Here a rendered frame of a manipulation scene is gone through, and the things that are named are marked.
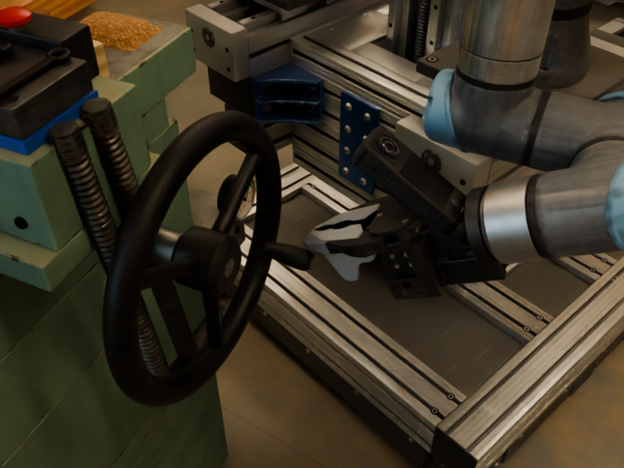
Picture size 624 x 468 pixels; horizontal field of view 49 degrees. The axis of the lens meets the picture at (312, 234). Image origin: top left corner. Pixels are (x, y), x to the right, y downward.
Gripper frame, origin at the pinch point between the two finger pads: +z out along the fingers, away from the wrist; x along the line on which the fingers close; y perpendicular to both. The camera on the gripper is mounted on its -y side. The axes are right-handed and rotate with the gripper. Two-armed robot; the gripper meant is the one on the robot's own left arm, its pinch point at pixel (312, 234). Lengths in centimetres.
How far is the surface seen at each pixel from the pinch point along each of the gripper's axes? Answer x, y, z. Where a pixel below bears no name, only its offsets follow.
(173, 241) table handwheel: -12.0, -8.4, 5.5
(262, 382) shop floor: 32, 53, 61
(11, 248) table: -22.6, -16.1, 11.1
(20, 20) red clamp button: -12.1, -31.5, 6.7
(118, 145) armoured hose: -13.3, -19.2, 3.1
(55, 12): 8.7, -31.7, 27.2
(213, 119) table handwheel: -8.6, -17.5, -3.7
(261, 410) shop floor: 25, 55, 58
